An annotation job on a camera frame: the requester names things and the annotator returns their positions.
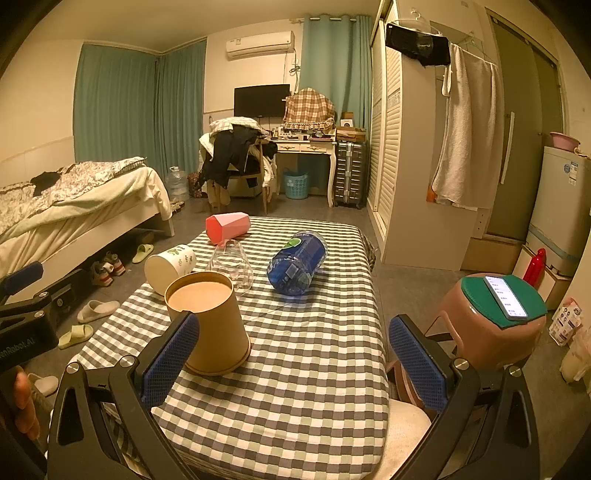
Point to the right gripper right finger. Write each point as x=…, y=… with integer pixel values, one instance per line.
x=484, y=426

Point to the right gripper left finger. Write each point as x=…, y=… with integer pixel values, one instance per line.
x=80, y=443

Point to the brown paper cup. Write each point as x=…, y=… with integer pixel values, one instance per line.
x=222, y=344

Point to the white floral paper cup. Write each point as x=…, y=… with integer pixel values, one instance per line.
x=162, y=269

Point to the clear plastic cup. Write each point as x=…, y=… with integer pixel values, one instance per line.
x=230, y=259

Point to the pink hexagonal cup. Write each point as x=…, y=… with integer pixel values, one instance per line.
x=223, y=227

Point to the person's left hand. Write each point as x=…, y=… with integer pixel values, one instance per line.
x=25, y=417

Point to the green slipper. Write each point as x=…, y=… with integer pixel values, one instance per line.
x=79, y=333

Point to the white slipper near corner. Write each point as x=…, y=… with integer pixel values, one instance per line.
x=46, y=385

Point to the brown plastic stool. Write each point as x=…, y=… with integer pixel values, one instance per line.
x=470, y=316

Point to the sneaker with red trim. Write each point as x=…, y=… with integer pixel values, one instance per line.
x=113, y=264

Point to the smartphone with lit screen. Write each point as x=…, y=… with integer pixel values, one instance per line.
x=505, y=298

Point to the white carton package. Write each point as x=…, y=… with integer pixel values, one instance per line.
x=566, y=320

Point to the pale slipper under bed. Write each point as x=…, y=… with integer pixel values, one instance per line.
x=143, y=250

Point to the bed with beige bedding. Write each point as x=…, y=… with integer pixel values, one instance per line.
x=45, y=215

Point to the green stool mat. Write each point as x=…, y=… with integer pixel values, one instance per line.
x=480, y=297

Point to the red bottle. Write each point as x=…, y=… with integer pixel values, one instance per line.
x=536, y=268

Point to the cardboard box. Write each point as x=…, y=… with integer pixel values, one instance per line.
x=491, y=254

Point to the large clear water jug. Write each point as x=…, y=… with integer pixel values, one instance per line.
x=177, y=184

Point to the white refrigerator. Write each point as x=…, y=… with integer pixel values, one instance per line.
x=560, y=221

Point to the teal curtain left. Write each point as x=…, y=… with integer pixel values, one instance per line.
x=130, y=103

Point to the teal curtain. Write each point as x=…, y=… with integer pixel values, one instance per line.
x=336, y=62
x=130, y=103

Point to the blue labelled plastic bottle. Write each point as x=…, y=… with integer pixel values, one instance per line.
x=292, y=269

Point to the hanging white towel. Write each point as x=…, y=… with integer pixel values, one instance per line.
x=470, y=159

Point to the wooden chair with clothes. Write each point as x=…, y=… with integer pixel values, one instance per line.
x=236, y=147

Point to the black silver suitcase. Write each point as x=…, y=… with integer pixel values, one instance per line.
x=351, y=174

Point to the pink basin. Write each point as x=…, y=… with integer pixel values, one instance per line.
x=564, y=142

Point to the blue laundry basket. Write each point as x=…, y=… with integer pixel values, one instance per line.
x=295, y=185

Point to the black monitor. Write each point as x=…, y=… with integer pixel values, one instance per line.
x=263, y=101

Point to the white louvered wardrobe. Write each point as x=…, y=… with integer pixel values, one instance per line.
x=420, y=233

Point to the plaid blanket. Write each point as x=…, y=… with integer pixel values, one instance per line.
x=309, y=110

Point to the white air conditioner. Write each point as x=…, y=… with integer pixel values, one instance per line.
x=260, y=45

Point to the black hanging garment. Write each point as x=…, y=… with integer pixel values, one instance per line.
x=428, y=49

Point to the teal curtain right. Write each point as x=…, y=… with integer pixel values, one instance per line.
x=336, y=62

